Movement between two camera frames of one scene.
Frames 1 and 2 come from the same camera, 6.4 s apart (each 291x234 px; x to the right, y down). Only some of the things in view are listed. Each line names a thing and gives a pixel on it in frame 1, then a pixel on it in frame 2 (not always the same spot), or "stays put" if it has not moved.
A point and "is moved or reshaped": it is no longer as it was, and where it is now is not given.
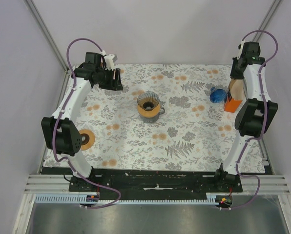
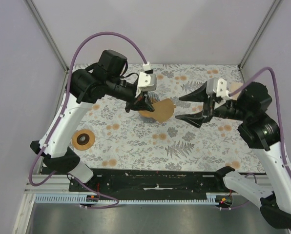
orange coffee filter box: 231,106 is moved or reshaped
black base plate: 155,183 stays put
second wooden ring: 90,138 stays put
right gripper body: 236,73 → 223,111
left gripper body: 106,77 → 130,103
